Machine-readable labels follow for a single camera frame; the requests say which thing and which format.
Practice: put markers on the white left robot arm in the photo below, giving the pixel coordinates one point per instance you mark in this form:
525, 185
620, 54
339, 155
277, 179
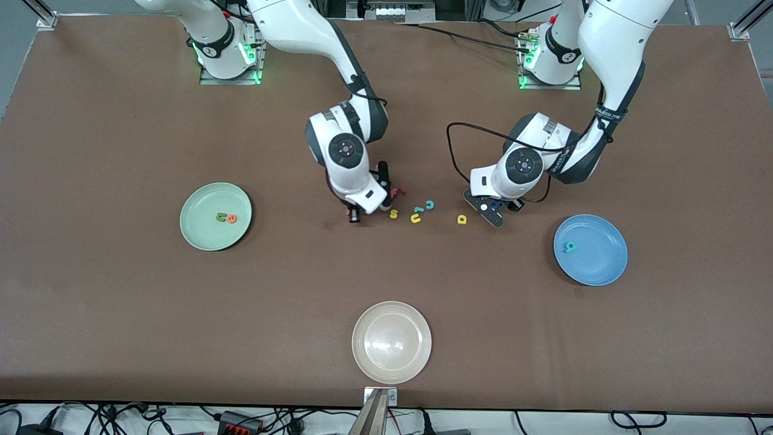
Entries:
616, 36

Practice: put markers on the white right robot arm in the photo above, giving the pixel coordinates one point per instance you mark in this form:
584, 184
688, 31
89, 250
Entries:
302, 24

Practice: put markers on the red foam letter f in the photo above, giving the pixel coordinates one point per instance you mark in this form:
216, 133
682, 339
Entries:
398, 193

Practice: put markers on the blue plate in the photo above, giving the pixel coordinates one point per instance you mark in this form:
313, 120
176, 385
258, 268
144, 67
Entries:
598, 254

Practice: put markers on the beige plate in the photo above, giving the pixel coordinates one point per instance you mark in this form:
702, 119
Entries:
392, 342

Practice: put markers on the green plate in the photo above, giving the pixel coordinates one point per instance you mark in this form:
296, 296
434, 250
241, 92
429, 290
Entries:
205, 232

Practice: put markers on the white terminal block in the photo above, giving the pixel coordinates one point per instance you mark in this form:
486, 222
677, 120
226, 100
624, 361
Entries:
392, 12

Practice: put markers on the black orange power strip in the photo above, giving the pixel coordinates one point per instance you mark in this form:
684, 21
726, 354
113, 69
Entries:
232, 420

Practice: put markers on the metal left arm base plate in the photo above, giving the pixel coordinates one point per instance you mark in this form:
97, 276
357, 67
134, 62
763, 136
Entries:
552, 87

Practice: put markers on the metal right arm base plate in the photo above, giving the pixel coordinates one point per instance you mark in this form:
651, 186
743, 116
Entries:
232, 80

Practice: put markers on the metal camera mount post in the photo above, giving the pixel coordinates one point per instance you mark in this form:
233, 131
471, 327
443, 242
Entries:
371, 420

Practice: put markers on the aluminium frame post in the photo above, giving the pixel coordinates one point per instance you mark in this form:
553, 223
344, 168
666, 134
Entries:
746, 24
45, 18

